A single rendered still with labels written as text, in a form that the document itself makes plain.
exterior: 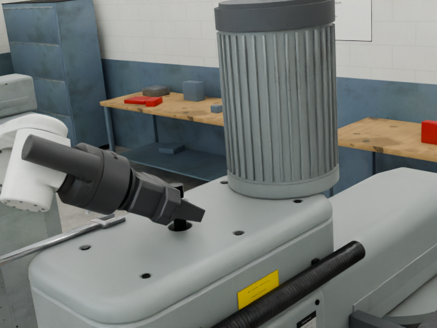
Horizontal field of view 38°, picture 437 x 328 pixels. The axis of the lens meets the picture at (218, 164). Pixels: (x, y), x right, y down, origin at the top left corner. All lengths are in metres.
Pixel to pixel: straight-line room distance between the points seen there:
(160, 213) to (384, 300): 0.59
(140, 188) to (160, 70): 6.82
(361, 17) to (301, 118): 4.72
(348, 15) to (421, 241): 4.50
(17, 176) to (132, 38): 7.24
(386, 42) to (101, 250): 4.84
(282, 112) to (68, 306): 0.44
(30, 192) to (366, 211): 0.75
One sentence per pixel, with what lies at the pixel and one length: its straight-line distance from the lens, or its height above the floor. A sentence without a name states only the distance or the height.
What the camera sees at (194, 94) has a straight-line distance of 6.81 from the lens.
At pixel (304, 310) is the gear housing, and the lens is 1.08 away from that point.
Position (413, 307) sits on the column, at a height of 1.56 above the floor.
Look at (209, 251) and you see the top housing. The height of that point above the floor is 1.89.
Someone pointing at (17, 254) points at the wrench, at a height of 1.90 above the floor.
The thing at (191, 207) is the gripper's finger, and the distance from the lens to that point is 0.94.
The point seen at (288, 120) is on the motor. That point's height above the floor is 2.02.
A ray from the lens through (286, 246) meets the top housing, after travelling 0.98.
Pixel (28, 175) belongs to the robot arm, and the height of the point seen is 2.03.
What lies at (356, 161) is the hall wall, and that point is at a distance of 6.01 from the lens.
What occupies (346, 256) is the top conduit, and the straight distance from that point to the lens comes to 1.06.
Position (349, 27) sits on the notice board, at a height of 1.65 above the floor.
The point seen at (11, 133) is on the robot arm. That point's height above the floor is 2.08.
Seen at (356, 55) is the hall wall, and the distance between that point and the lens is 5.79.
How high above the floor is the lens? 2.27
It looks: 18 degrees down
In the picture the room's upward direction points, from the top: 5 degrees counter-clockwise
